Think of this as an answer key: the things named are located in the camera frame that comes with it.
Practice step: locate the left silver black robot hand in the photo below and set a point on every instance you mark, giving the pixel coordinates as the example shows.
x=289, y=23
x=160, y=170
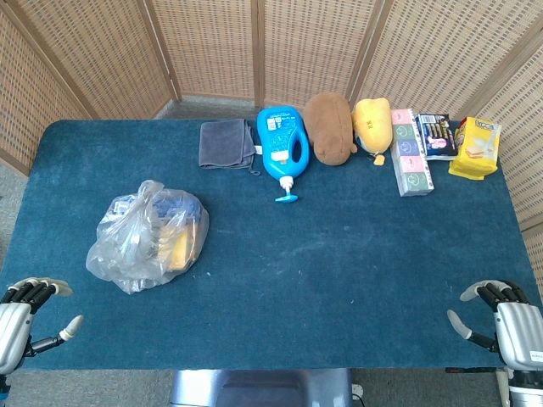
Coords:
x=15, y=328

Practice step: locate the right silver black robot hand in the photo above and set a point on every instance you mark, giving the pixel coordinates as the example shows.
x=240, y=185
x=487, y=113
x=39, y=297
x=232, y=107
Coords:
x=519, y=335

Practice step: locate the clear plastic bag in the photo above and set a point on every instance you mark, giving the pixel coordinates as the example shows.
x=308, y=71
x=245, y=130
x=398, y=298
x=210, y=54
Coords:
x=127, y=250

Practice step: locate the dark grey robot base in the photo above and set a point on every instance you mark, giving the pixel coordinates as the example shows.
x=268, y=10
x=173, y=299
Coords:
x=259, y=388

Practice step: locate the yellow sponge in bag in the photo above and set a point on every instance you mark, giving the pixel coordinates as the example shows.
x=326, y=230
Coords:
x=180, y=252

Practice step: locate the blue box in bag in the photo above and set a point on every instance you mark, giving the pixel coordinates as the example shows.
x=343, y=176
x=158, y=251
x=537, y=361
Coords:
x=176, y=207

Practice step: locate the yellow snack package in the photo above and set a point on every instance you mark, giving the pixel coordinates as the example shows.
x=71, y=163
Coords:
x=475, y=152

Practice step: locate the pastel tissue pack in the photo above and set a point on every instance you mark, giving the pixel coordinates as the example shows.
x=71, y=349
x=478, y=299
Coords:
x=409, y=157

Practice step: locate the dark blue snack box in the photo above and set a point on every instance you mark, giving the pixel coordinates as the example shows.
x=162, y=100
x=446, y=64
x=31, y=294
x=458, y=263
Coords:
x=437, y=135

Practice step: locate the blue carpet table cover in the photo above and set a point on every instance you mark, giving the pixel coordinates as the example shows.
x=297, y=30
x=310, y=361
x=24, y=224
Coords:
x=297, y=275

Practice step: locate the yellow plush toy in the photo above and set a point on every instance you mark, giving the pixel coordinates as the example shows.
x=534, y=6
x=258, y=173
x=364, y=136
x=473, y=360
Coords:
x=373, y=125

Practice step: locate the brown capybara plush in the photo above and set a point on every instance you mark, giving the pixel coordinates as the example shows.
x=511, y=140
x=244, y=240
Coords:
x=331, y=131

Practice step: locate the grey folded cloth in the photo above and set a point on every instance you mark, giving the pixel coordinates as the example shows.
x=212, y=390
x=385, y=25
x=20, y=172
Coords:
x=225, y=144

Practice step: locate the blue pump bottle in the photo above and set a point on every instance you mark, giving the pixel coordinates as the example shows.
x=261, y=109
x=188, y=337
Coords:
x=280, y=144

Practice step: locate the woven rattan folding screen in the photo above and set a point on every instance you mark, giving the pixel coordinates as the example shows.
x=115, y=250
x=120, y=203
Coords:
x=212, y=46

